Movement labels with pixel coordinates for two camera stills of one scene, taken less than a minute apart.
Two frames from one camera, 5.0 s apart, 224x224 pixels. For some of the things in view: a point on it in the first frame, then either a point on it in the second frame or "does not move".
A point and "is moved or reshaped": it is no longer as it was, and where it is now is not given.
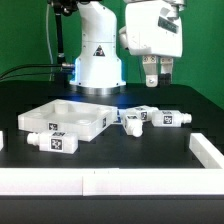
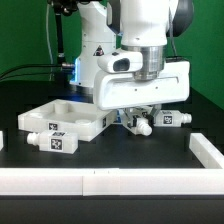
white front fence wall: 104,181 does not move
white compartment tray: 86,119 does not move
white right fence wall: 205,152 does not move
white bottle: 55,142 does not move
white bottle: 133,125 is moved or reshaped
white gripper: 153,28 → 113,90
